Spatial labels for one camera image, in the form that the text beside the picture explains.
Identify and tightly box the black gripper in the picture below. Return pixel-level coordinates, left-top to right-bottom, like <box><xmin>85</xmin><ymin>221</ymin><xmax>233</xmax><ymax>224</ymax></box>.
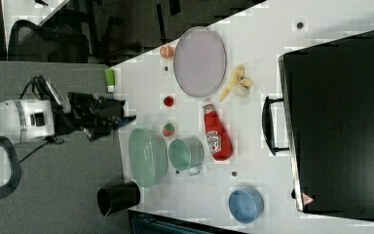
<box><xmin>54</xmin><ymin>93</ymin><xmax>136</xmax><ymax>140</ymax></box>

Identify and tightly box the red plush ketchup bottle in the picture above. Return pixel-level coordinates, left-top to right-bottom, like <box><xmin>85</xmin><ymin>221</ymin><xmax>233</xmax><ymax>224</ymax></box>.
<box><xmin>203</xmin><ymin>99</ymin><xmax>233</xmax><ymax>161</ymax></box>

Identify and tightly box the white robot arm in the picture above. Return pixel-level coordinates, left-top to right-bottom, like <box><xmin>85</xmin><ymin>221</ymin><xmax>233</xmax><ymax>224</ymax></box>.
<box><xmin>0</xmin><ymin>93</ymin><xmax>136</xmax><ymax>144</ymax></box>

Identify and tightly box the green oval strainer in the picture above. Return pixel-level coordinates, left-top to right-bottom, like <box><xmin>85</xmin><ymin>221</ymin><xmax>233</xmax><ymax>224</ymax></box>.
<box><xmin>129</xmin><ymin>128</ymin><xmax>168</xmax><ymax>188</ymax></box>

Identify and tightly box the red green toy strawberry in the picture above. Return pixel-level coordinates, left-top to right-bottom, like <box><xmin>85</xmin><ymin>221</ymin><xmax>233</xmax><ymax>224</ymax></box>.
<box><xmin>163</xmin><ymin>124</ymin><xmax>174</xmax><ymax>137</ymax></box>

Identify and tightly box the green white tube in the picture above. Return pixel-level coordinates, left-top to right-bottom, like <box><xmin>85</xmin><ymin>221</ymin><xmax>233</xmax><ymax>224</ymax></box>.
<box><xmin>104</xmin><ymin>69</ymin><xmax>115</xmax><ymax>93</ymax></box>

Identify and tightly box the dark red toy strawberry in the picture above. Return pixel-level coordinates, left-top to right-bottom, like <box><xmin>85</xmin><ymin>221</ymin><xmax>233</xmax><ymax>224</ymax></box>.
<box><xmin>164</xmin><ymin>97</ymin><xmax>174</xmax><ymax>107</ymax></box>

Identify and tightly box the green metal mug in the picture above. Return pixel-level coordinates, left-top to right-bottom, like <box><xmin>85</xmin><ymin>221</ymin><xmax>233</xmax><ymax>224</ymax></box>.
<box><xmin>168</xmin><ymin>136</ymin><xmax>205</xmax><ymax>176</ymax></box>

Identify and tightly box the black cylindrical cup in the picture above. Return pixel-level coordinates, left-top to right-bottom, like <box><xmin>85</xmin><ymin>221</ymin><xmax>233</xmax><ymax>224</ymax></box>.
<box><xmin>97</xmin><ymin>181</ymin><xmax>140</xmax><ymax>216</ymax></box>

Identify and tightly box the toy orange slice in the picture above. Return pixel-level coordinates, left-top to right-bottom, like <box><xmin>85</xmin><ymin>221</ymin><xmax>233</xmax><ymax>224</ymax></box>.
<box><xmin>160</xmin><ymin>45</ymin><xmax>174</xmax><ymax>59</ymax></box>

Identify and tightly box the black office chair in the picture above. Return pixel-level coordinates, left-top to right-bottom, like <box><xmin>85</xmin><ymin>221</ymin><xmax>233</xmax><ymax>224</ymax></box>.
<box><xmin>8</xmin><ymin>19</ymin><xmax>90</xmax><ymax>63</ymax></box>

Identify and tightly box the grey round plate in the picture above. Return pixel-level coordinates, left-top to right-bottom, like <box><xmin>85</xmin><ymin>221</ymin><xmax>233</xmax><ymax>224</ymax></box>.
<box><xmin>173</xmin><ymin>26</ymin><xmax>226</xmax><ymax>98</ymax></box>

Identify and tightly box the peeled toy banana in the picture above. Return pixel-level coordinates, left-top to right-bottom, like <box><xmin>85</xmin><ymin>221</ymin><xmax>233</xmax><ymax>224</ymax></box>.
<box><xmin>219</xmin><ymin>64</ymin><xmax>253</xmax><ymax>101</ymax></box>

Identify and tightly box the black toaster oven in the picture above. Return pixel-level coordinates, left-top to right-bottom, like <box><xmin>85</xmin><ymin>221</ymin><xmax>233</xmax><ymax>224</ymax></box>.
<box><xmin>278</xmin><ymin>30</ymin><xmax>374</xmax><ymax>221</ymax></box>

